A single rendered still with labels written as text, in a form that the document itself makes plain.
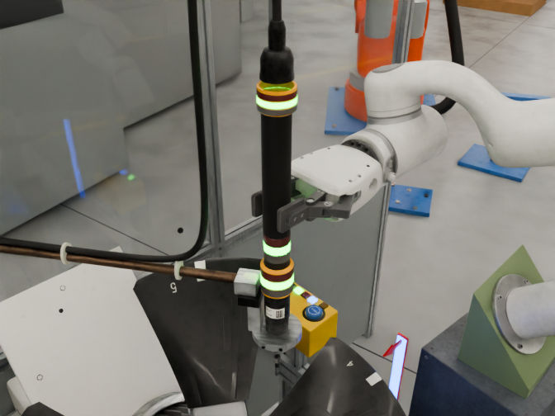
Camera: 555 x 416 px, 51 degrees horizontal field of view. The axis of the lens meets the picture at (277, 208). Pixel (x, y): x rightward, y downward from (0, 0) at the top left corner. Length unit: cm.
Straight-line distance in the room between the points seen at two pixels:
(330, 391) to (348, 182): 50
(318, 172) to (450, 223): 302
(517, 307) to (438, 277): 185
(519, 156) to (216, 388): 56
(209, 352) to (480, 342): 75
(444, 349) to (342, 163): 91
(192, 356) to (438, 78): 56
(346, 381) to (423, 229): 256
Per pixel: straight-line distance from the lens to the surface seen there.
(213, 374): 96
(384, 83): 81
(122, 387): 114
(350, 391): 112
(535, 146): 80
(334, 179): 72
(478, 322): 145
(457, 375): 153
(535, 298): 143
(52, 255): 87
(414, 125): 83
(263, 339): 80
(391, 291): 313
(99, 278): 114
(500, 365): 149
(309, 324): 137
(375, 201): 232
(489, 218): 385
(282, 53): 60
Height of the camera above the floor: 204
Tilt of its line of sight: 33 degrees down
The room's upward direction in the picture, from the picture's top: straight up
